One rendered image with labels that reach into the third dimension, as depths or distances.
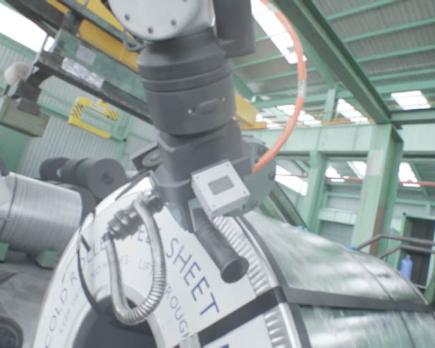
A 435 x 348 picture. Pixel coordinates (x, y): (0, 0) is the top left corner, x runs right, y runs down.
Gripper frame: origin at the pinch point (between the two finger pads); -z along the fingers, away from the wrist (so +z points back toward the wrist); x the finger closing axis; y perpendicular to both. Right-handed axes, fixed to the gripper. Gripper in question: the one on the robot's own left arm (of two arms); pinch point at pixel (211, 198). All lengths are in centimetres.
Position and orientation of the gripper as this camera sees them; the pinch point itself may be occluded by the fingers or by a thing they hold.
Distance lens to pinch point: 40.1
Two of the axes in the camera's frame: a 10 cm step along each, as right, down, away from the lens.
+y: 4.7, 4.3, -7.7
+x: -8.7, 3.7, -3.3
